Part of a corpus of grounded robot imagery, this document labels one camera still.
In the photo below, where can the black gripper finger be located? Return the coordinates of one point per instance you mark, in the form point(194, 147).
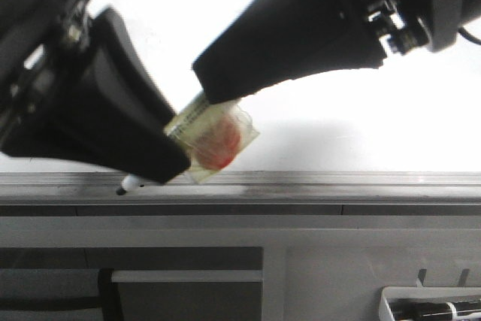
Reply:
point(99, 107)

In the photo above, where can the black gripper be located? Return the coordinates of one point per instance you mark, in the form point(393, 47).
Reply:
point(270, 42)

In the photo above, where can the white whiteboard marker with tape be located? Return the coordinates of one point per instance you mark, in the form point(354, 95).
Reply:
point(200, 141)

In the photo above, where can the white marker holder tray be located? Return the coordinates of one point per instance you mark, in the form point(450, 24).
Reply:
point(407, 295)

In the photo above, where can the black marker in tray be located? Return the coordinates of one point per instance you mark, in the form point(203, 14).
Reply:
point(460, 310)

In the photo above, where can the white whiteboard with metal frame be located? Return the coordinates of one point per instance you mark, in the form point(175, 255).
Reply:
point(402, 139)

